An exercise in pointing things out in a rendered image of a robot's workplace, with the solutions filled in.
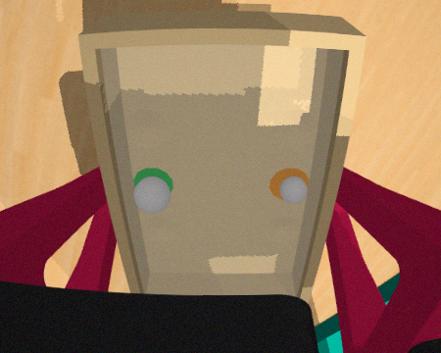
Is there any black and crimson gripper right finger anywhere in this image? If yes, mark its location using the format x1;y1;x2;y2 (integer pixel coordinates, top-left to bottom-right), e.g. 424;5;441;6
325;167;441;353

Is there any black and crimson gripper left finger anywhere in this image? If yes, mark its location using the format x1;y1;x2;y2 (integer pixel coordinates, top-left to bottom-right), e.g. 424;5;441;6
0;167;117;291

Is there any wooden ball-in-hole puzzle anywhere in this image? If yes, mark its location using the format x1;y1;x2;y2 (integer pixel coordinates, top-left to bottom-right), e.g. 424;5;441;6
78;11;367;303

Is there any teal flat rectangular block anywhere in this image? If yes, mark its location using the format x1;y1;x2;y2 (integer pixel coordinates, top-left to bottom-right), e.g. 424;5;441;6
315;274;400;353

